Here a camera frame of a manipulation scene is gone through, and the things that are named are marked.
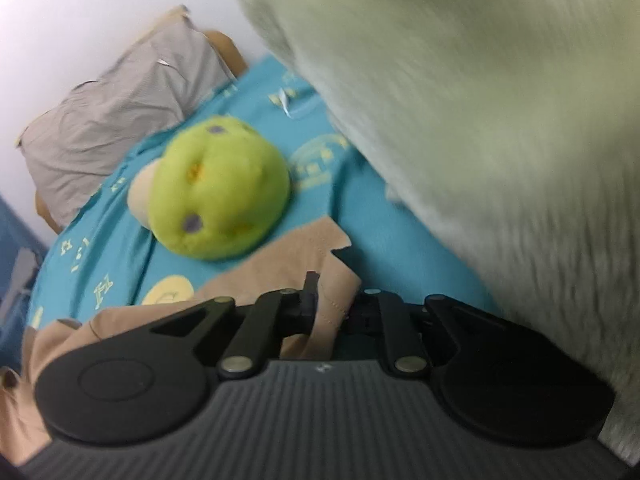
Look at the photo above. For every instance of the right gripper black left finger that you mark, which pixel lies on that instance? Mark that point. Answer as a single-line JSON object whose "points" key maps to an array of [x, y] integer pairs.
{"points": [[148, 382]]}

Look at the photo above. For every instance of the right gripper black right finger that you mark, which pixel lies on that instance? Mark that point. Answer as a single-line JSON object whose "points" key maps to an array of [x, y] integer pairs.
{"points": [[501, 380]]}

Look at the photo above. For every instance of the tan sweatshirt garment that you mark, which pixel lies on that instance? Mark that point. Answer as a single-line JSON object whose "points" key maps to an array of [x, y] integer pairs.
{"points": [[281, 264]]}

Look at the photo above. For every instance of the green plush toy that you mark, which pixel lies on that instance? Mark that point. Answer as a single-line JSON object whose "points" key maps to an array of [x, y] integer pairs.
{"points": [[218, 190]]}

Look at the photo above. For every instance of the grey pillow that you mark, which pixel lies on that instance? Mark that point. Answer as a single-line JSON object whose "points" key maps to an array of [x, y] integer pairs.
{"points": [[158, 82]]}

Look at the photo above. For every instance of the pale green fluffy blanket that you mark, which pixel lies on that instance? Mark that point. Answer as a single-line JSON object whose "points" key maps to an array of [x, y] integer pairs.
{"points": [[510, 128]]}

